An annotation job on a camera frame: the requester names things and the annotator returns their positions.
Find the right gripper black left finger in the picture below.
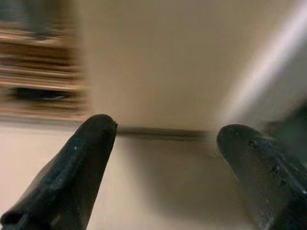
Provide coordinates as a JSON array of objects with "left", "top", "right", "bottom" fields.
[{"left": 0, "top": 114, "right": 118, "bottom": 230}]

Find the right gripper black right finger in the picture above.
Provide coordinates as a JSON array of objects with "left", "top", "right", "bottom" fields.
[{"left": 217, "top": 124, "right": 307, "bottom": 230}]

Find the wooden wine rack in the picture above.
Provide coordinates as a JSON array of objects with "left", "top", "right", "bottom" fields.
[{"left": 0, "top": 20, "right": 91, "bottom": 122}]

